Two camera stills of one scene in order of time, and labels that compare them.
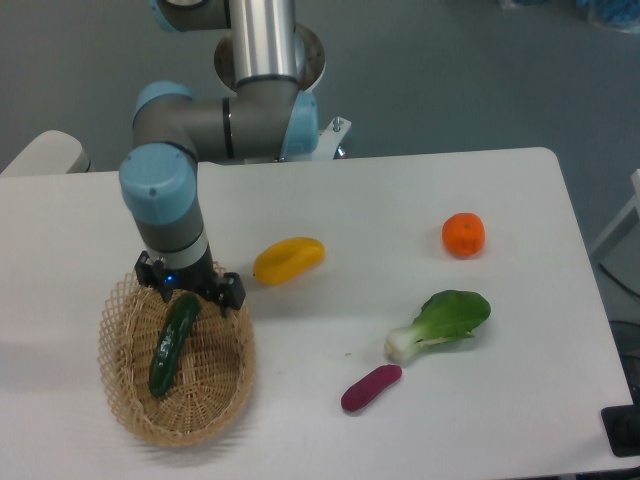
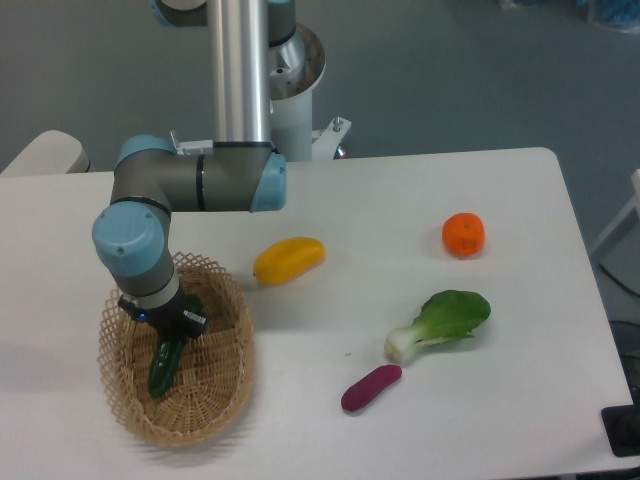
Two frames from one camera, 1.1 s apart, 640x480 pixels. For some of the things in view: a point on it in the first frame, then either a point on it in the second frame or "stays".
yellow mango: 288,259 stays
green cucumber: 181,317 stays
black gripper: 201,280 → 172,321
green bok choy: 447,315 stays
